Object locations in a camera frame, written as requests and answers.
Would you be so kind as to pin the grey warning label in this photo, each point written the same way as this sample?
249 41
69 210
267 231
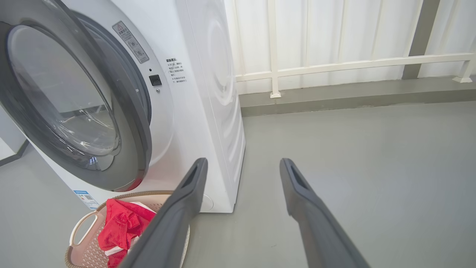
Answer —
131 41

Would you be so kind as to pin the black door lock socket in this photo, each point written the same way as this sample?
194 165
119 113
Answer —
155 80

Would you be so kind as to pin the cream perforated laundry basket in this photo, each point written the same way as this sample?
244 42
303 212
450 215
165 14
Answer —
89 257

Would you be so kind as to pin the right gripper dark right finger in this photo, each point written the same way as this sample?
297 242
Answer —
316 230

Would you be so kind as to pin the red garment with white stripes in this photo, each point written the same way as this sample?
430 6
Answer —
122 223

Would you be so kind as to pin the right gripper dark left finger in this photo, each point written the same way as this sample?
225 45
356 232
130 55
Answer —
174 223

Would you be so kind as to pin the dark grey glass washer door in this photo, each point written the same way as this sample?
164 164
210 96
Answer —
59 93

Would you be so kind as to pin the printed text label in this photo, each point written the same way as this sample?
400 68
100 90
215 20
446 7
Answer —
176 70

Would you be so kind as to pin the red garment with white panel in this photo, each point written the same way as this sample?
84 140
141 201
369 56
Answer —
117 260

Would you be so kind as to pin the white front-load washing machine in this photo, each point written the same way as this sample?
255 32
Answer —
200 111

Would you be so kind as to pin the blue energy label sticker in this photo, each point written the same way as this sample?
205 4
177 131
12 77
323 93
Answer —
86 199

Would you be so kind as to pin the white metal railing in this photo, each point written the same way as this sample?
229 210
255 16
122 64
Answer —
334 66

